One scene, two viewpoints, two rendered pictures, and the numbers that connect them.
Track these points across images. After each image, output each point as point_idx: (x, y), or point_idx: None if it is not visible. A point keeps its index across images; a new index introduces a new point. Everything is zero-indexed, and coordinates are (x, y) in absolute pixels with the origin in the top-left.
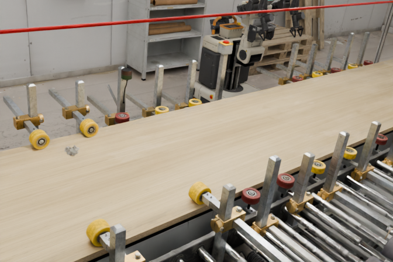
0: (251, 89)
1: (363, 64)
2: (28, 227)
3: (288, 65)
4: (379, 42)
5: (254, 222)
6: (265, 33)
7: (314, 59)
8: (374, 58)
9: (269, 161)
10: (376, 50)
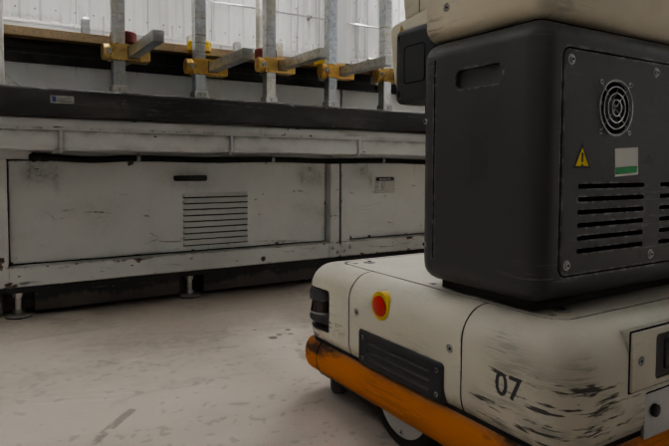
0: (402, 268)
1: (134, 41)
2: None
3: (390, 44)
4: None
5: None
6: None
7: (325, 31)
8: (3, 27)
9: None
10: None
